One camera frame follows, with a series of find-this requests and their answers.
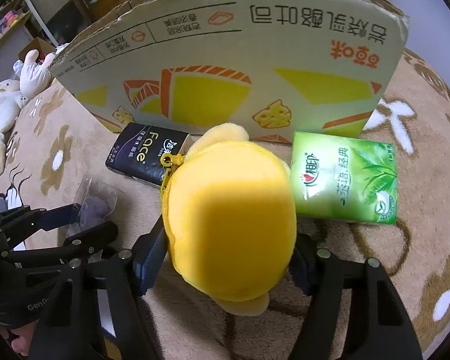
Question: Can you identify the black tissue pack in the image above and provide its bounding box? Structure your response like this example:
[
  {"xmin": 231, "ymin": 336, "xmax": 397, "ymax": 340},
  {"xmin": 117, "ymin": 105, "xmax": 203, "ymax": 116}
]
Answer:
[{"xmin": 105, "ymin": 122, "xmax": 193, "ymax": 187}]

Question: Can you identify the yellow plush toy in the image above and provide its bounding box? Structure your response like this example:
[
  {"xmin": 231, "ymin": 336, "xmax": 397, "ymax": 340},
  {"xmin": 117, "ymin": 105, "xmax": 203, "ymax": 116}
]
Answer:
[{"xmin": 160, "ymin": 122, "xmax": 298, "ymax": 316}]

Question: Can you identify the printed cardboard box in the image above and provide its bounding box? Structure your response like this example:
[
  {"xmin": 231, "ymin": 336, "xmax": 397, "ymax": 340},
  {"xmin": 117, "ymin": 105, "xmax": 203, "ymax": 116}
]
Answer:
[{"xmin": 49, "ymin": 0, "xmax": 412, "ymax": 145}]

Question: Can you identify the small brown cardboard box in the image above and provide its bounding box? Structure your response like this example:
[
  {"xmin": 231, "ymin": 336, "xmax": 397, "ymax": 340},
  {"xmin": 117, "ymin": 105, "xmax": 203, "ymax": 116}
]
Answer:
[{"xmin": 18, "ymin": 37, "xmax": 58, "ymax": 62}]

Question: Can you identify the wooden display shelf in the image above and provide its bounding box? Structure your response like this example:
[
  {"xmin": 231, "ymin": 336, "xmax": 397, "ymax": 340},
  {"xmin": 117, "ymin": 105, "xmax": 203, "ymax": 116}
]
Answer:
[{"xmin": 0, "ymin": 0, "xmax": 35, "ymax": 59}]

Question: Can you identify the green tissue pack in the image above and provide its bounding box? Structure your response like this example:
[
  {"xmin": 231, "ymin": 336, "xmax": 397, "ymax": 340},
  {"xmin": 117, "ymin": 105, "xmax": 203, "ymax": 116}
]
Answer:
[{"xmin": 289, "ymin": 131, "xmax": 399, "ymax": 226}]

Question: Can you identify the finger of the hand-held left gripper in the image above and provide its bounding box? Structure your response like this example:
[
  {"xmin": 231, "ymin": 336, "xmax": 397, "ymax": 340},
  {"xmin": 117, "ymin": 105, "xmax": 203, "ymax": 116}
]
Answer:
[
  {"xmin": 2, "ymin": 203, "xmax": 80, "ymax": 238},
  {"xmin": 10, "ymin": 220, "xmax": 120, "ymax": 268}
]

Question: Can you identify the white and tan cow plush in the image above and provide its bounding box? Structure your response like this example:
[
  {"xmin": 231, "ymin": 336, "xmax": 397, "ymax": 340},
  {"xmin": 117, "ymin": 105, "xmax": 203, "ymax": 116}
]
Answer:
[{"xmin": 0, "ymin": 79, "xmax": 31, "ymax": 166}]

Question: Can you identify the clear plastic bag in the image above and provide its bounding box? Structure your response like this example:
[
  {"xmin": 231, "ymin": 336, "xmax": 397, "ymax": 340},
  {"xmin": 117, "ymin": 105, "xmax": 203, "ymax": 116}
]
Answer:
[{"xmin": 65, "ymin": 174, "xmax": 119, "ymax": 240}]

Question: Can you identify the person's left hand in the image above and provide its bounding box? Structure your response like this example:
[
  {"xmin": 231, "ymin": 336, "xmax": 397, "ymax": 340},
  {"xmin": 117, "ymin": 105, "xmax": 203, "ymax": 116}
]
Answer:
[{"xmin": 0, "ymin": 320, "xmax": 39, "ymax": 359}]

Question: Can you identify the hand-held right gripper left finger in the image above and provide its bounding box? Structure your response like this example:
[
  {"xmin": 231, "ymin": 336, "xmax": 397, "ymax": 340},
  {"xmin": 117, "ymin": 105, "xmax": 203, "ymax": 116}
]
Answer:
[{"xmin": 30, "ymin": 215, "xmax": 170, "ymax": 360}]

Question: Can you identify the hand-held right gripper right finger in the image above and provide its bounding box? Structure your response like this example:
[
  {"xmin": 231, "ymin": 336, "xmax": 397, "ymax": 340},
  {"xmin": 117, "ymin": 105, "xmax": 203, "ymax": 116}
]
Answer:
[{"xmin": 288, "ymin": 233, "xmax": 423, "ymax": 360}]

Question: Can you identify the row of small figurines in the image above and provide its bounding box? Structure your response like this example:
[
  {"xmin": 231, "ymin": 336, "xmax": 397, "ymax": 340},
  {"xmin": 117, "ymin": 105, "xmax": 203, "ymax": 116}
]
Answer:
[{"xmin": 0, "ymin": 10, "xmax": 27, "ymax": 47}]

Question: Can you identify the beige flower blanket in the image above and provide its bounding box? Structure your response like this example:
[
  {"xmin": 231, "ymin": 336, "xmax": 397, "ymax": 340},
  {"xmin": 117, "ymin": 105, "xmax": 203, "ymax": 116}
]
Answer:
[{"xmin": 0, "ymin": 47, "xmax": 450, "ymax": 360}]

